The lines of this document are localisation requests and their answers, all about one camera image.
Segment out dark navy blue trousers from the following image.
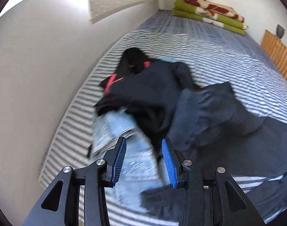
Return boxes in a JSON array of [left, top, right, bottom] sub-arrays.
[[139, 82, 287, 224]]

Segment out light blue jeans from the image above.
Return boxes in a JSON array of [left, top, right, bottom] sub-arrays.
[[92, 108, 163, 213]]

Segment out black garment with red trim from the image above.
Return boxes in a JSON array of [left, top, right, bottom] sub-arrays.
[[95, 47, 201, 151]]

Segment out blue white striped bed sheet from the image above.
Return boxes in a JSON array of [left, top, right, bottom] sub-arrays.
[[39, 10, 287, 188]]

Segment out green red folded blanket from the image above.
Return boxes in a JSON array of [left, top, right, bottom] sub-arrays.
[[172, 0, 249, 35]]

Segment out dark ceramic vase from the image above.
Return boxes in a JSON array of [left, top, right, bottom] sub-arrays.
[[276, 24, 285, 39]]

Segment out wooden slatted bed rail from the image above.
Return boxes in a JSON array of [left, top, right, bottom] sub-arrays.
[[260, 30, 287, 81]]

